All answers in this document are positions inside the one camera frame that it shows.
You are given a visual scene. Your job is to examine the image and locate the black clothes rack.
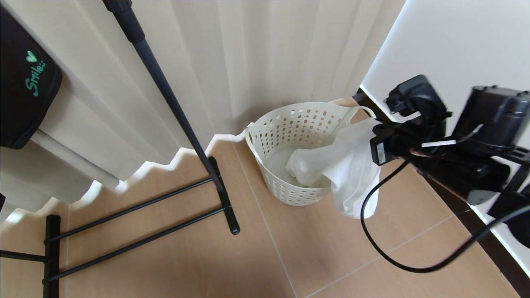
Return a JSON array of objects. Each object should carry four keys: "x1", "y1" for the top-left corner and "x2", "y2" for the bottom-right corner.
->
[{"x1": 0, "y1": 0, "x2": 241, "y2": 298}]

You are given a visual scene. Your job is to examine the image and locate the black shorts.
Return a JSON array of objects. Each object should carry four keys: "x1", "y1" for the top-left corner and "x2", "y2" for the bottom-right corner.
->
[{"x1": 0, "y1": 4, "x2": 63, "y2": 150}]

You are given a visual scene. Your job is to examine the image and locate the white laundry basket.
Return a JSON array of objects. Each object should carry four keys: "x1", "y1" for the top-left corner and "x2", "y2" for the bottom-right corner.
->
[{"x1": 244, "y1": 101, "x2": 377, "y2": 207}]

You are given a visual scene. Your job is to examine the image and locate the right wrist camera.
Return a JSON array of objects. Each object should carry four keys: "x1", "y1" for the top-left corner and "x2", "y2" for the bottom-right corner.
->
[{"x1": 383, "y1": 74, "x2": 453, "y2": 134}]

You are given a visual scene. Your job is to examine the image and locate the white printed T-shirt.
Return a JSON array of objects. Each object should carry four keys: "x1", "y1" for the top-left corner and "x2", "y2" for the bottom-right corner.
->
[{"x1": 285, "y1": 118, "x2": 382, "y2": 220}]

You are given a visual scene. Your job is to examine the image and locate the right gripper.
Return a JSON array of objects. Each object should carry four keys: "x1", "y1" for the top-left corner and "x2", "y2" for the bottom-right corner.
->
[{"x1": 370, "y1": 123, "x2": 454, "y2": 167}]

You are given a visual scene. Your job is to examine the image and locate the beige curtain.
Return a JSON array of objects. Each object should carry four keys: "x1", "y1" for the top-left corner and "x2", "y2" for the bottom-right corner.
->
[{"x1": 0, "y1": 0, "x2": 408, "y2": 216}]

